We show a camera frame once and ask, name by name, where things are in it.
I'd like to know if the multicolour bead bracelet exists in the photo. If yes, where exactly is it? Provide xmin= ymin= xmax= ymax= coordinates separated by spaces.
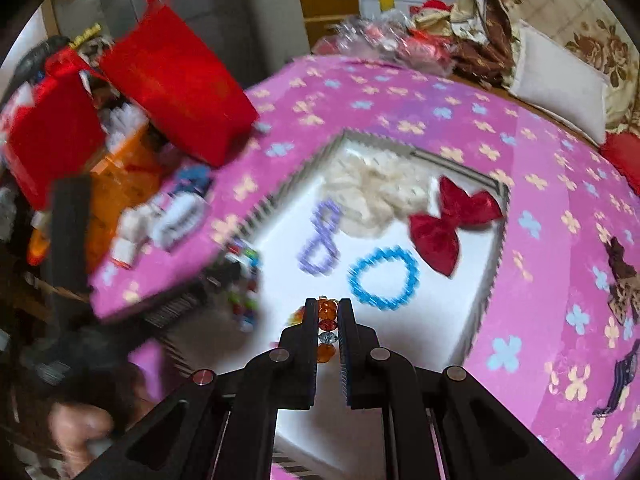
xmin=221 ymin=242 xmax=264 ymax=334

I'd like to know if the blue bead bracelet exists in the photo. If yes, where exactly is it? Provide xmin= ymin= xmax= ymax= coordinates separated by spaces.
xmin=347 ymin=245 xmax=421 ymax=312

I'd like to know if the orange amber bead bracelet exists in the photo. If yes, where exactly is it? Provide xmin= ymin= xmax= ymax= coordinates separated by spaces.
xmin=286 ymin=296 xmax=343 ymax=365

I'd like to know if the purple bead bracelet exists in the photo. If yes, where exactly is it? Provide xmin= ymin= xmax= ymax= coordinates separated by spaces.
xmin=297 ymin=198 xmax=344 ymax=279

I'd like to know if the red satin bow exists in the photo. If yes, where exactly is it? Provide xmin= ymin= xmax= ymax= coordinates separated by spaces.
xmin=408 ymin=177 xmax=503 ymax=278

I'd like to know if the blue striped wrist watch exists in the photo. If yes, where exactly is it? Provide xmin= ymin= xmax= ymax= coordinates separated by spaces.
xmin=592 ymin=339 xmax=639 ymax=418

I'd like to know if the cream dotted scrunchie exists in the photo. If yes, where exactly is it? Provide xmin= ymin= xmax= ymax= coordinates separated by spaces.
xmin=320 ymin=151 xmax=433 ymax=238

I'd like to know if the brown leopard bow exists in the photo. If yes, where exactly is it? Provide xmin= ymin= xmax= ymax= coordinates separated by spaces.
xmin=604 ymin=236 xmax=639 ymax=325

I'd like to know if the striped white jewelry tray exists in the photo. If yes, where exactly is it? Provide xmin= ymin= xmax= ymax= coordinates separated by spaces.
xmin=168 ymin=130 xmax=510 ymax=373

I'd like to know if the person left hand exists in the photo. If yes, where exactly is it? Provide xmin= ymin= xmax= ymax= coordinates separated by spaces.
xmin=48 ymin=403 xmax=114 ymax=478

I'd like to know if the orange plastic basket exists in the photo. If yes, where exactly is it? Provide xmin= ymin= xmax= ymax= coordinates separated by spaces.
xmin=27 ymin=123 xmax=172 ymax=273

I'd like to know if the white fuzzy sock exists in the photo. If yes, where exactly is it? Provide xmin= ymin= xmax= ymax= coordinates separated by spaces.
xmin=150 ymin=192 xmax=208 ymax=252

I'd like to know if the blue hair claw clip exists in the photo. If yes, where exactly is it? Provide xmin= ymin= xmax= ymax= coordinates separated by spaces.
xmin=171 ymin=165 xmax=214 ymax=196

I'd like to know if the pink floral bed sheet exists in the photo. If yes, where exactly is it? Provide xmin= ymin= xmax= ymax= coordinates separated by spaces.
xmin=91 ymin=56 xmax=639 ymax=479

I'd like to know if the large red gift bag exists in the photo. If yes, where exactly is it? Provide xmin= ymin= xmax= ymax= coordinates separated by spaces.
xmin=100 ymin=0 xmax=258 ymax=168

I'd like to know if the grey refrigerator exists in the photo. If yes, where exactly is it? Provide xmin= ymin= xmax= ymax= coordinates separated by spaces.
xmin=49 ymin=0 xmax=309 ymax=88

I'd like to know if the red cushion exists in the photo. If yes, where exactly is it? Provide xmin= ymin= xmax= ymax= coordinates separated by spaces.
xmin=599 ymin=132 xmax=640 ymax=195

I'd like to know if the clear plastic bag pile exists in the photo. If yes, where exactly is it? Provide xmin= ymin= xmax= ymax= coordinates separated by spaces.
xmin=311 ymin=11 xmax=454 ymax=77

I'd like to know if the white small pillow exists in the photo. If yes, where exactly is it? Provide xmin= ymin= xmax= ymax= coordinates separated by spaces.
xmin=509 ymin=21 xmax=608 ymax=146

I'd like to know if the santa plush toy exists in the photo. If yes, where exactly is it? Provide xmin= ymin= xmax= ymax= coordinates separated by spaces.
xmin=409 ymin=0 xmax=454 ymax=36

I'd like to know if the beige floral quilt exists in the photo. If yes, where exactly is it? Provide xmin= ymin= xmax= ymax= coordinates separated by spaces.
xmin=449 ymin=0 xmax=639 ymax=134

